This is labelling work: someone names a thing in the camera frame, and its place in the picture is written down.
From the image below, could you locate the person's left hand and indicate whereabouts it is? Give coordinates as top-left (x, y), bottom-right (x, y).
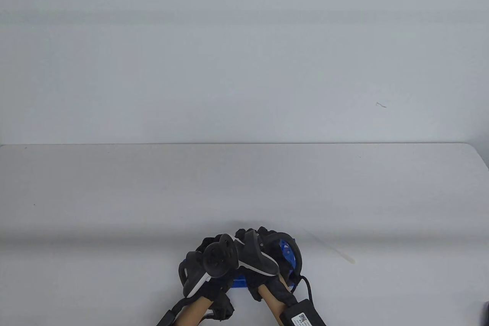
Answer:
top-left (196, 235), bottom-right (239, 302)

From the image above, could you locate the person's left forearm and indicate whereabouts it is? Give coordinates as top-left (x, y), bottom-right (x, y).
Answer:
top-left (180, 297), bottom-right (214, 326)

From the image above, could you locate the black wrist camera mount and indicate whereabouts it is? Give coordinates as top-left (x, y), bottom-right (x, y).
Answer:
top-left (211, 295), bottom-right (235, 321)

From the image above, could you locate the blue test tube rack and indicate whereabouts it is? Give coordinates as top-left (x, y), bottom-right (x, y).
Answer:
top-left (180, 239), bottom-right (299, 289)

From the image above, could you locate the clear plastic transfer pipette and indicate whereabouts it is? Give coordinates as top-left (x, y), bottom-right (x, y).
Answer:
top-left (303, 228), bottom-right (356, 264)

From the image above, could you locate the black white handheld controller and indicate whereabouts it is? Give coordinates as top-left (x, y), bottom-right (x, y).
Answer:
top-left (220, 229), bottom-right (304, 277)
top-left (179, 244), bottom-right (234, 298)

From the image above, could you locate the person's right hand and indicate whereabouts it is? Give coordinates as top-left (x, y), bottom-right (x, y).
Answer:
top-left (235, 227), bottom-right (295, 302)

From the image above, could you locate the person's right forearm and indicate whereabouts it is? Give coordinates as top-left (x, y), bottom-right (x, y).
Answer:
top-left (259, 274), bottom-right (291, 319)

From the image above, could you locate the black box with white label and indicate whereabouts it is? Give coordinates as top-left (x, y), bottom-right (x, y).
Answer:
top-left (280, 298), bottom-right (326, 326)

